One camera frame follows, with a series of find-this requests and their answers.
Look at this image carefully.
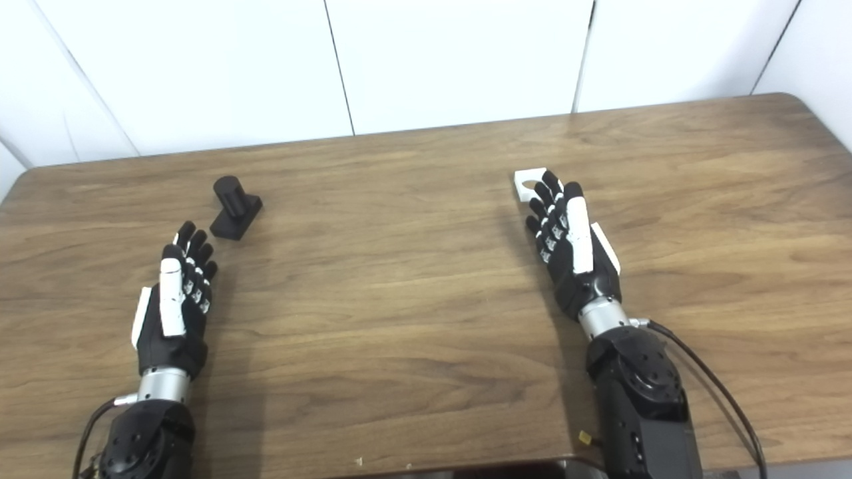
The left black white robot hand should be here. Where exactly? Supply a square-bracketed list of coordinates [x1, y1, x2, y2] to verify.
[131, 221, 219, 381]

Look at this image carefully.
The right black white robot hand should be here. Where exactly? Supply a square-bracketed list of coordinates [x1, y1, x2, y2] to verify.
[525, 170, 623, 322]

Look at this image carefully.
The white square piece with hole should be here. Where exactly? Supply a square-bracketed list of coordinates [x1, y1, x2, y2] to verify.
[514, 168, 564, 202]

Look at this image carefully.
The black peg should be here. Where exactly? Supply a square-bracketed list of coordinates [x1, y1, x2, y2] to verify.
[210, 176, 264, 241]

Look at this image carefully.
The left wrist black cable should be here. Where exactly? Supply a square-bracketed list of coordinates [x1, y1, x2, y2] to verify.
[72, 394, 138, 479]

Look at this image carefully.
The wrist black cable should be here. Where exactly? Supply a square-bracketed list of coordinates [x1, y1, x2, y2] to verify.
[629, 318, 768, 479]
[72, 394, 138, 479]

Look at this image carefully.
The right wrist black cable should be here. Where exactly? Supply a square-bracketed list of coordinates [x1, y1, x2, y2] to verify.
[629, 318, 768, 479]

